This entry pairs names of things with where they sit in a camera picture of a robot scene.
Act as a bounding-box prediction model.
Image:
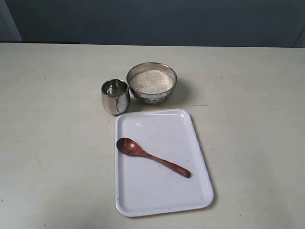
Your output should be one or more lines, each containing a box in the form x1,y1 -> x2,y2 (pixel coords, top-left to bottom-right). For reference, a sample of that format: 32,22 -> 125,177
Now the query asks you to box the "brown wooden spoon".
116,137 -> 191,178

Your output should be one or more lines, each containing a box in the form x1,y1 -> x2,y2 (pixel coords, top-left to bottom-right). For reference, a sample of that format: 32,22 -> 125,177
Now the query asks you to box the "steel bowl with rice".
126,62 -> 177,104

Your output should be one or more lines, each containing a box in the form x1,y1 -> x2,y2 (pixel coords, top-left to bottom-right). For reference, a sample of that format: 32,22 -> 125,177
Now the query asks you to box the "small steel cup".
101,79 -> 131,115

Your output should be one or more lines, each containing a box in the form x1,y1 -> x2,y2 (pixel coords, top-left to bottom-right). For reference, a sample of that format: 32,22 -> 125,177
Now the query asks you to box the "white rectangular plastic tray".
114,109 -> 214,217

